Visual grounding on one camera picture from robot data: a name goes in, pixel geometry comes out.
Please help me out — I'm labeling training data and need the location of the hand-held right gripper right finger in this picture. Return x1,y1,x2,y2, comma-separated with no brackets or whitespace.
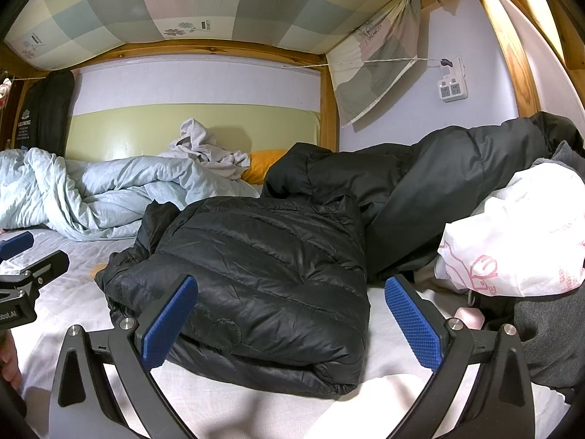
384,275,549,439

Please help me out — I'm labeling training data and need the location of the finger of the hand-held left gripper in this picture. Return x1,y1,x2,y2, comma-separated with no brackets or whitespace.
0,231,35,260
0,249,70,291

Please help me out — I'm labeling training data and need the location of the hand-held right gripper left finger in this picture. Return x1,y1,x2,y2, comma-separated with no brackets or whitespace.
46,274,199,439

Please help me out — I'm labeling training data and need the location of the black down jacket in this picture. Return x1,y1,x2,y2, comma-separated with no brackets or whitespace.
95,194,372,398

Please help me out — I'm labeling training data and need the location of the person's left hand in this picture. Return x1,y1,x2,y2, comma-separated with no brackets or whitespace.
0,329,23,396

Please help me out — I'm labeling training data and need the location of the small pink object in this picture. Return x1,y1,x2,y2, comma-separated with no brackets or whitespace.
454,305,485,330

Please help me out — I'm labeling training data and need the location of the light blue duvet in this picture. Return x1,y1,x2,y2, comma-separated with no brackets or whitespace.
0,146,261,243

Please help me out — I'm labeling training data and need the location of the grey printed bed sheet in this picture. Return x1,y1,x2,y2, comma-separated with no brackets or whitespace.
0,229,572,439

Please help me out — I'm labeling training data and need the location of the black hanging garment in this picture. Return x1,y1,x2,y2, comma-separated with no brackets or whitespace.
20,70,76,158

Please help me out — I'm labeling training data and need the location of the white plastic bag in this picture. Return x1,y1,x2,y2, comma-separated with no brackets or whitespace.
434,161,585,297

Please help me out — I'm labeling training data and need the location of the dark green coat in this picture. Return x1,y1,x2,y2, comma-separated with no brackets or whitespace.
260,110,585,284

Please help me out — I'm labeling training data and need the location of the pale green headboard panel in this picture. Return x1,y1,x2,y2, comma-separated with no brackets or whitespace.
65,104,323,162

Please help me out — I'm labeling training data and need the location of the grey crumpled cloth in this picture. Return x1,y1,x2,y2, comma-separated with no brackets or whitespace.
167,118,251,180

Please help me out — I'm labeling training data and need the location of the yellow pillow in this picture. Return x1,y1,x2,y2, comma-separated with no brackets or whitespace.
240,149,288,186

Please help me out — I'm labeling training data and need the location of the patchwork curtain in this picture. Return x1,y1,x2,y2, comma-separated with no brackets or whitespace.
325,0,437,128

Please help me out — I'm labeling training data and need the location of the checkered mattress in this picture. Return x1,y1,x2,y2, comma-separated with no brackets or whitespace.
2,0,458,62

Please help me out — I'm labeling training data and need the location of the white wall power socket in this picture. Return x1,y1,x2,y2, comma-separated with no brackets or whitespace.
436,55,469,101

